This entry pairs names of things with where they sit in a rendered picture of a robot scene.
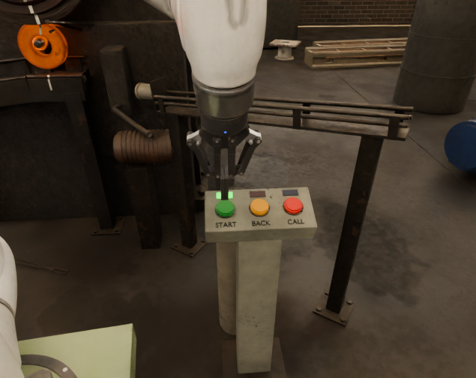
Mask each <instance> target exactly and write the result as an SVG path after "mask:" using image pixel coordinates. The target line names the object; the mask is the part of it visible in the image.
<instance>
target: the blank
mask: <svg viewBox="0 0 476 378"><path fill-rule="evenodd" d="M51 29H55V32H53V33H51V34H50V33H49V30H51ZM37 36H42V37H44V38H46V39H47V40H48V41H49V42H50V43H51V46H52V51H51V53H50V54H44V53H42V52H40V51H39V50H38V49H36V48H35V47H34V45H33V43H32V41H33V39H34V38H35V37H37ZM17 42H18V46H19V49H20V51H21V53H22V54H23V56H24V57H25V58H26V59H27V60H28V61H29V62H30V63H32V64H33V65H35V66H37V67H39V68H43V69H53V68H56V67H58V66H59V65H61V64H62V63H63V62H64V61H65V60H66V58H67V54H68V46H67V41H66V39H65V37H64V35H63V34H62V33H61V32H60V30H59V29H58V28H56V27H55V26H54V25H51V24H49V25H48V24H43V25H23V26H22V27H21V28H20V30H19V32H18V36H17Z"/></svg>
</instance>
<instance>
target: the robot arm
mask: <svg viewBox="0 0 476 378"><path fill-rule="evenodd" d="M143 1H145V2H147V3H149V4H150V5H152V6H153V7H155V8H157V9H158V10H159V11H161V12H162V13H164V14H165V15H167V16H168V17H169V18H171V19H173V20H175V21H176V24H177V27H178V32H179V35H180V39H181V45H182V47H183V49H184V51H185V52H186V55H187V58H188V60H189V62H190V65H191V69H192V80H193V90H194V92H195V96H196V106H197V107H198V108H199V110H200V118H201V124H200V126H199V130H198V131H197V132H195V133H194V132H192V131H189V132H187V145H188V146H189V147H190V148H191V149H192V150H194V153H195V155H196V157H197V159H198V162H199V164H200V166H201V168H202V171H203V172H204V174H205V176H207V177H209V176H213V177H214V183H215V186H216V187H220V192H221V200H229V186H233V185H234V184H235V176H236V175H237V174H239V175H240V176H242V175H243V174H244V173H245V171H246V169H247V166H248V164H249V162H250V159H251V157H252V155H253V153H254V150H255V148H256V147H257V146H258V145H259V144H260V143H261V142H262V138H261V132H260V130H251V129H249V128H250V126H249V125H248V123H247V117H248V110H249V108H251V106H252V104H253V97H254V87H255V81H256V67H257V64H258V62H259V60H260V57H261V55H262V48H263V44H264V39H265V27H266V15H267V0H143ZM245 138H247V141H246V143H245V145H244V148H243V151H242V153H241V156H240V158H239V160H238V163H237V165H235V150H236V146H238V145H239V144H240V143H241V142H242V141H243V140H244V139H245ZM202 139H204V141H206V142H207V144H209V145H210V146H211V147H213V148H214V166H211V164H210V161H209V159H208V156H207V154H206V152H205V150H204V147H203V145H202ZM221 149H228V167H221V163H220V150H221ZM16 300H17V279H16V265H15V261H14V257H13V253H12V251H11V249H10V247H9V246H8V244H7V243H6V241H5V240H4V239H3V238H2V237H1V236H0V378H53V375H52V373H51V371H50V370H49V369H46V368H44V369H40V370H38V371H36V372H34V373H32V374H30V375H28V376H26V377H24V375H23V373H22V370H21V365H22V361H21V357H20V354H19V347H18V342H17V337H16V327H15V313H16Z"/></svg>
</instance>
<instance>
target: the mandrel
mask: <svg viewBox="0 0 476 378"><path fill-rule="evenodd" d="M32 43H33V45H34V47H35V48H36V49H38V50H44V49H46V48H48V47H50V46H51V43H50V42H49V41H48V40H47V39H46V38H44V37H42V36H37V37H34V39H33V41H32Z"/></svg>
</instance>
